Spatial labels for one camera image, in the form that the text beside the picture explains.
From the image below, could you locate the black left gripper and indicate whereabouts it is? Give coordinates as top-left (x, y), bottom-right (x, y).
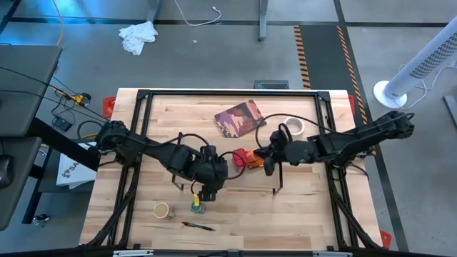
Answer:
top-left (192, 158), bottom-right (229, 201)

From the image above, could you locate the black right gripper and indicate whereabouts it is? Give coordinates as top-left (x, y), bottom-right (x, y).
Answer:
top-left (252, 130), bottom-right (292, 176)

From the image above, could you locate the orange and brown spice packet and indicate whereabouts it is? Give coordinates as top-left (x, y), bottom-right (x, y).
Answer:
top-left (246, 149), bottom-right (266, 171)

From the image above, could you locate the spice jar with green lid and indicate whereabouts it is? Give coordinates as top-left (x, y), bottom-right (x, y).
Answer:
top-left (190, 201), bottom-right (207, 215)

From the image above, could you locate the wooden shelf with black legs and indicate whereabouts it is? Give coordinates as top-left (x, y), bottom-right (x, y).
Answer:
top-left (171, 132), bottom-right (285, 196)

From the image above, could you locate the red small box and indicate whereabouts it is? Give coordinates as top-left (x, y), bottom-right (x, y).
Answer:
top-left (231, 148), bottom-right (250, 173)

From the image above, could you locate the spice jar with tan lid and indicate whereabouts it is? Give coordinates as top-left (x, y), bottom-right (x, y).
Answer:
top-left (153, 201), bottom-right (176, 221)

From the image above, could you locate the black pen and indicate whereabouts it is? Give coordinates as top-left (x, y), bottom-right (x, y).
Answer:
top-left (181, 221), bottom-right (216, 232)

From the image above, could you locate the colourful printed book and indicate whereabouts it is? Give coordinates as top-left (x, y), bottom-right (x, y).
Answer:
top-left (214, 99), bottom-right (268, 138)

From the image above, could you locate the white tape roll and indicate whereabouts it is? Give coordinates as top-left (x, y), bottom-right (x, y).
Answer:
top-left (283, 116), bottom-right (306, 136)

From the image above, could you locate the grey floor outlet box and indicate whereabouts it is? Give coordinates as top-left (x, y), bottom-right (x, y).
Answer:
top-left (253, 80), bottom-right (289, 90)

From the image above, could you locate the black mat with hazard stripes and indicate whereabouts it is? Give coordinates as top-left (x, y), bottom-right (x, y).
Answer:
top-left (293, 24), bottom-right (375, 156)

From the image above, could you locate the white bag with black logo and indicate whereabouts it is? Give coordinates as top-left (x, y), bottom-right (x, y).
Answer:
top-left (56, 142), bottom-right (98, 189)

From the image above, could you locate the grey table leg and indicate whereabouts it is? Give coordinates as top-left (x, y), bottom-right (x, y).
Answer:
top-left (258, 0), bottom-right (269, 42)
top-left (146, 0), bottom-right (161, 24)

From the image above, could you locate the black power adapter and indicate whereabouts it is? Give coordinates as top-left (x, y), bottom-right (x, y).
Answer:
top-left (52, 116), bottom-right (74, 132)

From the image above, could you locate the crumpled white cloth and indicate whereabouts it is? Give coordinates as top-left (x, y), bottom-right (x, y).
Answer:
top-left (119, 21), bottom-right (159, 56)

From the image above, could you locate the grey desk top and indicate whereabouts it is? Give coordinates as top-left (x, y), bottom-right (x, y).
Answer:
top-left (0, 137), bottom-right (43, 231)
top-left (0, 45), bottom-right (64, 138)

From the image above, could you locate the white tower fan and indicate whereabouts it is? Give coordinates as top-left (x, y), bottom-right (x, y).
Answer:
top-left (373, 24), bottom-right (457, 110)

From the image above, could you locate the black computer mouse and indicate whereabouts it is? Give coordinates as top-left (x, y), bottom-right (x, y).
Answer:
top-left (0, 155), bottom-right (15, 189)

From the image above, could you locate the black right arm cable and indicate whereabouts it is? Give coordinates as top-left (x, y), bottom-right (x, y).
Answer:
top-left (254, 113), bottom-right (335, 150)

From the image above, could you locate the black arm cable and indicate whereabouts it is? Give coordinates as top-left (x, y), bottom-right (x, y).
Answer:
top-left (148, 132), bottom-right (248, 181)
top-left (254, 113), bottom-right (335, 150)

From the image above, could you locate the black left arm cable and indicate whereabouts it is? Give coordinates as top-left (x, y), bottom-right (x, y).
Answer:
top-left (148, 132), bottom-right (248, 181)

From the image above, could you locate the silver metal bracket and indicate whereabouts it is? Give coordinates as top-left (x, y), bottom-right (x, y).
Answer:
top-left (113, 249), bottom-right (154, 257)
top-left (313, 251), bottom-right (353, 257)

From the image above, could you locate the white cable with plug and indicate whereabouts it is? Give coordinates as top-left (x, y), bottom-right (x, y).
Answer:
top-left (174, 0), bottom-right (223, 28)

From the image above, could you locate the yellow cable connector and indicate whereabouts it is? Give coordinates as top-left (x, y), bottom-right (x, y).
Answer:
top-left (73, 92), bottom-right (92, 107)

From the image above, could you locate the black desk leg frame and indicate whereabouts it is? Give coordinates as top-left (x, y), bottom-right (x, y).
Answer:
top-left (21, 117), bottom-right (101, 225)

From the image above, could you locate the white fan cable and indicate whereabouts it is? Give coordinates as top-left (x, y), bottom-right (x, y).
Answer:
top-left (399, 64), bottom-right (457, 110)

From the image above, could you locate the thin black desk cable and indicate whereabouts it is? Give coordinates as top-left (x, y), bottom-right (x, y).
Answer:
top-left (0, 66), bottom-right (108, 123)

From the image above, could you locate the orange cable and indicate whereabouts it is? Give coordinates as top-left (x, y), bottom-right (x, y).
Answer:
top-left (52, 0), bottom-right (64, 46)

